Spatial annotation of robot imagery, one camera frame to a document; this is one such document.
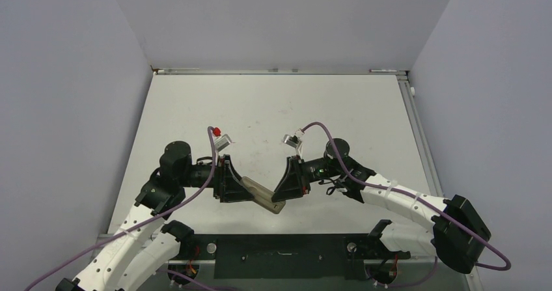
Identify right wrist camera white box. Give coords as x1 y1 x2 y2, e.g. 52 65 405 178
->
282 128 305 158

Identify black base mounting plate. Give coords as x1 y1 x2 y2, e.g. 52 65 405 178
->
170 234 411 280

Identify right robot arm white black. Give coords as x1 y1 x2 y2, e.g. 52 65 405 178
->
271 138 491 274

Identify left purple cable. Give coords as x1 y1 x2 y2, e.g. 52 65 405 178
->
23 126 219 291

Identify aluminium frame rail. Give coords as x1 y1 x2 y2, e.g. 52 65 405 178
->
152 68 408 76
396 75 444 196

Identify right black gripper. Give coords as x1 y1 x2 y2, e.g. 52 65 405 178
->
271 154 342 202

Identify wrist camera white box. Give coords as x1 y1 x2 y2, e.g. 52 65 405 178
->
282 128 305 158
214 133 233 154

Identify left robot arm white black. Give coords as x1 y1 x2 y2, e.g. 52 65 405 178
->
56 135 240 290

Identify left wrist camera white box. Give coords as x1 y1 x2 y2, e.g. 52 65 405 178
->
214 133 233 154

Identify aluminium frame rail back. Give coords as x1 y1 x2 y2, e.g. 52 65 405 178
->
152 68 408 76

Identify aluminium frame rail right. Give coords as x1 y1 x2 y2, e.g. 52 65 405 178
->
396 75 444 196

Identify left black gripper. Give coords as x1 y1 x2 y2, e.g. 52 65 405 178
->
178 154 255 202

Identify beige remote control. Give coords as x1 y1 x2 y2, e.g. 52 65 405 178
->
241 176 286 214

